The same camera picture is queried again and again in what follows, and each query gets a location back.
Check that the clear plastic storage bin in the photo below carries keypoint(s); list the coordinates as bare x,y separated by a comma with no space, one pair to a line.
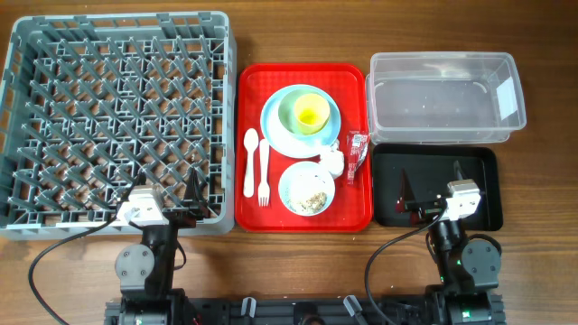
444,97

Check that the grey plastic dishwasher rack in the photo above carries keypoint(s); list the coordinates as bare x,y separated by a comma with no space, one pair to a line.
91,102

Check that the white plastic spoon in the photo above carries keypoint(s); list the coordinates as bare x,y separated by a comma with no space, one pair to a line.
250,143

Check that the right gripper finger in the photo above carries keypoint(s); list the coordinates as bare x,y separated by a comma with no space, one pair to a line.
406,197
460,174

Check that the white plastic fork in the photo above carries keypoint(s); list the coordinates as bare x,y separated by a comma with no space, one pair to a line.
263,190

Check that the light blue plate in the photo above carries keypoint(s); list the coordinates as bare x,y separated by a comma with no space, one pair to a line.
293,146

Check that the red ketchup sachet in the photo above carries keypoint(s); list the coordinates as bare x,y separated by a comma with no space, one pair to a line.
357,148

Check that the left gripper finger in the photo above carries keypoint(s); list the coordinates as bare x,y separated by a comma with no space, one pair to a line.
192,195
139,180

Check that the light green bowl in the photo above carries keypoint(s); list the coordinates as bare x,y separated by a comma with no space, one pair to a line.
286,106

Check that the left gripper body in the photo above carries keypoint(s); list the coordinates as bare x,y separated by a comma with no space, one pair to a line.
183,219

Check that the light blue small bowl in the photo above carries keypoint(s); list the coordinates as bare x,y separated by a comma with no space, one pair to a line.
305,168

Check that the yellow plastic cup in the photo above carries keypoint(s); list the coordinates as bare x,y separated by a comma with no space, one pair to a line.
311,112

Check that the white napkin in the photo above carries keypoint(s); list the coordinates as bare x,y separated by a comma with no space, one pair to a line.
332,159

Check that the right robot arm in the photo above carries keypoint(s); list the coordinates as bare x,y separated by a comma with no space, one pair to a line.
468,266

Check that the red plastic serving tray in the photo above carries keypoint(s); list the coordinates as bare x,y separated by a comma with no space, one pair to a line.
352,207

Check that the leftover rice and scraps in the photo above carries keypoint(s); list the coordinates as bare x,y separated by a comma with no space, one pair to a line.
307,194

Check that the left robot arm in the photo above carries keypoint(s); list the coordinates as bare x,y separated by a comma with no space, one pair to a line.
145,270

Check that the black plastic waste tray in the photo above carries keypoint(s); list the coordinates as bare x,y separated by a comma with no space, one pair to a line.
429,169

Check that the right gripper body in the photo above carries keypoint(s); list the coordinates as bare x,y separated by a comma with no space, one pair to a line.
424,212

